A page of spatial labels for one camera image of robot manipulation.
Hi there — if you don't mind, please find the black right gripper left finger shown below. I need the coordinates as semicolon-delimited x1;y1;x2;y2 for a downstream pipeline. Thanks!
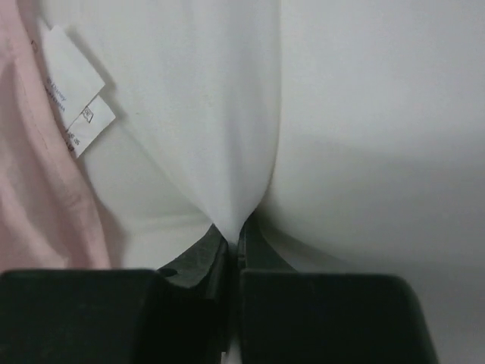
157;225;229;302

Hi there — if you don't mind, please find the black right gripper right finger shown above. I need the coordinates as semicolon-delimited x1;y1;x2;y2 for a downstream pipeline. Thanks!
237;219;295;271

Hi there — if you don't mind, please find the white pillow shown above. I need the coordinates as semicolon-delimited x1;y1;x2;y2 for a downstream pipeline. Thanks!
36;1;484;363

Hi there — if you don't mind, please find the pink purple pillowcase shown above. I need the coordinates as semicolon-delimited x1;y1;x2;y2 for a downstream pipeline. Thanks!
1;1;111;271

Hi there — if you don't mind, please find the white pillowcase care label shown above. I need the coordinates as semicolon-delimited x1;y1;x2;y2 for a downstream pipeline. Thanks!
37;20;115;158

